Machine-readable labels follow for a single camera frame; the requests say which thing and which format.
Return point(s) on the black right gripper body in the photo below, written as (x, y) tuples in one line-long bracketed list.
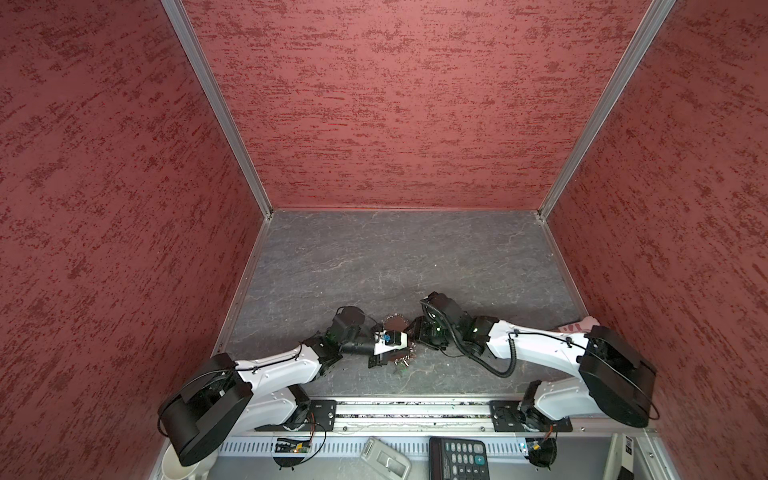
[(431, 333)]

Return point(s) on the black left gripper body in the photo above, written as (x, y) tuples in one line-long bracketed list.
[(375, 361)]

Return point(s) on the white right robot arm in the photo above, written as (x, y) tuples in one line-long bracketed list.
[(602, 373)]

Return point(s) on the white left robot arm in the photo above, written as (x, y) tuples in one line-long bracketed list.
[(227, 396)]

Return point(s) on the grey plastic device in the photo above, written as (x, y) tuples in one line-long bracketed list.
[(385, 460)]

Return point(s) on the black desk calculator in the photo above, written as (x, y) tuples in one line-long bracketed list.
[(457, 459)]

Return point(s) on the white paper cup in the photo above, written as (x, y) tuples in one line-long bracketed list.
[(172, 469)]

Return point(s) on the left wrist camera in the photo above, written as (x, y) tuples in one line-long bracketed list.
[(390, 340)]

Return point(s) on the aluminium mounting rail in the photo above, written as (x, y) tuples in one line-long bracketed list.
[(414, 414)]

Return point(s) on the pink handled knife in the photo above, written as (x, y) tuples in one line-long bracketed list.
[(584, 325)]

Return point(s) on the aluminium corner post right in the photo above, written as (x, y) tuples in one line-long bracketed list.
[(648, 28)]

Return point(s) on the aluminium corner post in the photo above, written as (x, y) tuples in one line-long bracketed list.
[(183, 28), (648, 28)]

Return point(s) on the aluminium corner post left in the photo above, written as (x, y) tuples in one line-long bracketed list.
[(183, 28)]

